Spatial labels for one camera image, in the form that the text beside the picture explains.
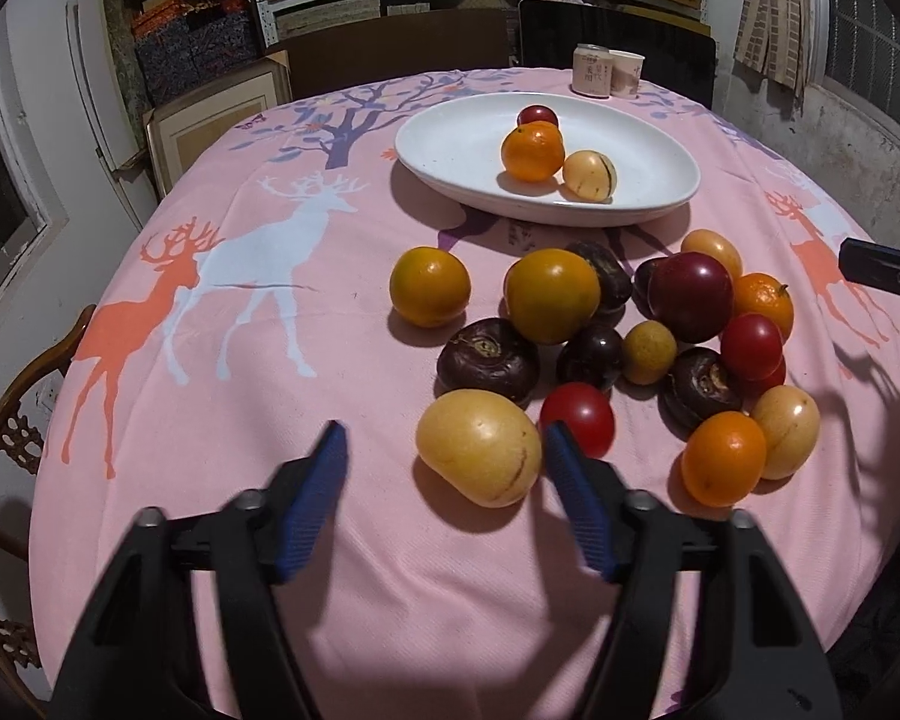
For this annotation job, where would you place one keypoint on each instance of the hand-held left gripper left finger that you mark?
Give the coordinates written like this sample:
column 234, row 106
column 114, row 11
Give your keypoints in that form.
column 319, row 480

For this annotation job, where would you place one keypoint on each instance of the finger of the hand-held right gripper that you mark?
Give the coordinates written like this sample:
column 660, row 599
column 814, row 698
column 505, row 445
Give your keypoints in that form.
column 881, row 264

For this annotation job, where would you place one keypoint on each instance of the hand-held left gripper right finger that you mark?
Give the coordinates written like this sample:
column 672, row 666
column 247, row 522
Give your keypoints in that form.
column 570, row 480

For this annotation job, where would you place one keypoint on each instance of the large yellow pepino melon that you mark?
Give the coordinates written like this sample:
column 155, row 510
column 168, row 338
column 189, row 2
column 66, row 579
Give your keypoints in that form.
column 478, row 446

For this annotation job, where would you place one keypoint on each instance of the small mandarin orange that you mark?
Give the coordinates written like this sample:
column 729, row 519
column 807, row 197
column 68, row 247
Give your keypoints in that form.
column 765, row 300

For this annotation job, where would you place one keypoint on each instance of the small dark purple fruit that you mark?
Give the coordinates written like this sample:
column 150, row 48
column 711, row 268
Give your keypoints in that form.
column 589, row 356

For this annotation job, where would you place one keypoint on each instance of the small tan longan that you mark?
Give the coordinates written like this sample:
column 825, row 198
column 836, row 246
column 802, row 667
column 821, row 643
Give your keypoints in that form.
column 649, row 351

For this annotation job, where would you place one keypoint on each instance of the dark water chestnut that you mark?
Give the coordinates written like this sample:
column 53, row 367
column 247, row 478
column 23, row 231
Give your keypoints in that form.
column 487, row 360
column 701, row 388
column 611, row 277
column 643, row 281

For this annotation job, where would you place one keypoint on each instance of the large orange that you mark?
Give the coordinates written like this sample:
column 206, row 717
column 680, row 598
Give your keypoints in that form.
column 551, row 295

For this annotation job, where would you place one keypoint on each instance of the large red plum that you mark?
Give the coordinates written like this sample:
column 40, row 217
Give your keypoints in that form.
column 690, row 296

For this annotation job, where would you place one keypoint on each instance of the white oval plate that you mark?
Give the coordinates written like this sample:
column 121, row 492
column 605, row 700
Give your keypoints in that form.
column 457, row 142

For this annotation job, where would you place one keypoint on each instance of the pink deer print tablecloth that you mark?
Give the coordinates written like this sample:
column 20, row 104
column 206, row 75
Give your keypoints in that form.
column 435, row 600

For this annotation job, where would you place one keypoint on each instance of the yellow orange tomato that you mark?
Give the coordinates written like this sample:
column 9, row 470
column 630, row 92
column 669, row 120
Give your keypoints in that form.
column 429, row 286

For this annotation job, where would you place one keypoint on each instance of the window with metal grille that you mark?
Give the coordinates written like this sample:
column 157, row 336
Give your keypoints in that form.
column 870, row 37

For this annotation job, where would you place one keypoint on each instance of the hanging beige patterned cloth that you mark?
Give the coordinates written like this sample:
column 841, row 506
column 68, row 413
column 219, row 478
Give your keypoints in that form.
column 772, row 15

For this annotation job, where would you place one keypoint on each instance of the carved wooden chair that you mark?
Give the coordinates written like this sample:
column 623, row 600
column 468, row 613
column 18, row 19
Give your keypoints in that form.
column 11, row 420

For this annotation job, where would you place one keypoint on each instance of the pink paper cup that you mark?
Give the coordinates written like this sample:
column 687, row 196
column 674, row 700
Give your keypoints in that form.
column 628, row 75

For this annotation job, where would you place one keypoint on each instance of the black chair back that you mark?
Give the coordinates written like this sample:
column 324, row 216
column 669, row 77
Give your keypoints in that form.
column 645, row 37

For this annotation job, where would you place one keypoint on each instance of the orange with green stem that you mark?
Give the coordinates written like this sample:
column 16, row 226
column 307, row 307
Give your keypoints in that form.
column 532, row 154

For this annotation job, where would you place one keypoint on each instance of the small beige can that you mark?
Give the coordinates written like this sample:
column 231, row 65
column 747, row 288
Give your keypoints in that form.
column 591, row 71

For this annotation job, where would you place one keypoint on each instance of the small red cherry tomato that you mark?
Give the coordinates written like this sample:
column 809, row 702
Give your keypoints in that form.
column 536, row 115

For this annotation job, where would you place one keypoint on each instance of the flat cardboard box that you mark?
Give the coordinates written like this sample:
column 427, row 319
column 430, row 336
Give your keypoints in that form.
column 210, row 127

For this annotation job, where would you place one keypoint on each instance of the brown chair back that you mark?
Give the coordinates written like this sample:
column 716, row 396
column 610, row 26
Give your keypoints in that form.
column 390, row 52

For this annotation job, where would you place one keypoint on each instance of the white panel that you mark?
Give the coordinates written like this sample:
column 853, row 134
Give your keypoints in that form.
column 97, row 105

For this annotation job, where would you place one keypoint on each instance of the stack of patterned fabric boxes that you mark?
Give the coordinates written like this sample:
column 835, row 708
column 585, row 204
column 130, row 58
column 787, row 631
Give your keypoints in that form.
column 187, row 45

